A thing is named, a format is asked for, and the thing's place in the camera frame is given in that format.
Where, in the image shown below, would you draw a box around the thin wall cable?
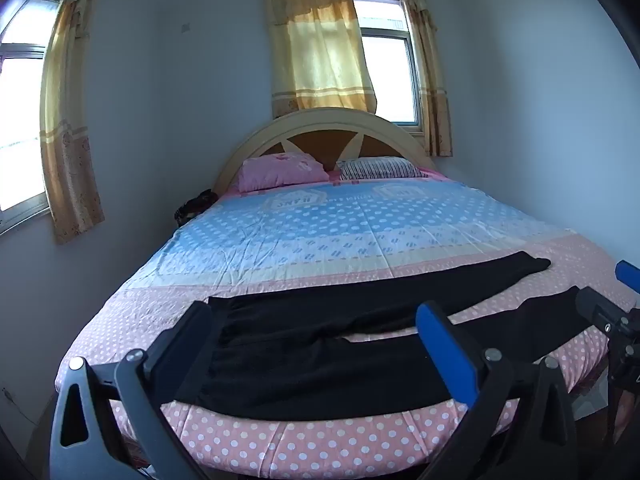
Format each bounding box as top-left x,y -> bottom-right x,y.
2,386 -> 38,423

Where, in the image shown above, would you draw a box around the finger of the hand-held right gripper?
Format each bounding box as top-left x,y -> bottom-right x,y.
615,260 -> 640,287
574,286 -> 640,343

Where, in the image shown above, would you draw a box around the arched wooden headboard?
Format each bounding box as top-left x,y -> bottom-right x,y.
212,107 -> 436,196

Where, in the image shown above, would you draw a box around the side wall window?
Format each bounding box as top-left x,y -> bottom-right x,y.
0,0 -> 66,235

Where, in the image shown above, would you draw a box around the striped pillow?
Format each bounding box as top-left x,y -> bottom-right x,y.
336,156 -> 430,182

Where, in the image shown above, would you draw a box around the pink pillow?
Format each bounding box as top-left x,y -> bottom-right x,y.
237,152 -> 331,193

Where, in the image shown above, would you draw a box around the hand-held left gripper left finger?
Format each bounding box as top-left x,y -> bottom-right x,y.
49,301 -> 216,480

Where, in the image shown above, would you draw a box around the pink blue dotted bed sheet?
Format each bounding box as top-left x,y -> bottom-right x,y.
54,169 -> 640,478

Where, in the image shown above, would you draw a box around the wide yellow curtain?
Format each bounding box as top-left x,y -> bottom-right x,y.
263,0 -> 377,120

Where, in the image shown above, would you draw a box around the window behind headboard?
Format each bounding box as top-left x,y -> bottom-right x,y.
352,0 -> 426,136

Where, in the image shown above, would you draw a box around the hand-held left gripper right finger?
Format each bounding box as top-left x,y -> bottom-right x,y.
416,301 -> 581,480

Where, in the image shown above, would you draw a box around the black bag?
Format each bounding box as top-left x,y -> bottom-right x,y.
174,189 -> 219,226

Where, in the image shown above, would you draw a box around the black pants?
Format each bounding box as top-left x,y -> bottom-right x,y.
172,251 -> 613,418

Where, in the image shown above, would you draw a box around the narrow yellow curtain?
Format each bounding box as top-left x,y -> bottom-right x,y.
396,0 -> 454,157

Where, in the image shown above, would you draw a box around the long yellow side curtain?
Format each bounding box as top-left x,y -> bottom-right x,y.
39,0 -> 107,246

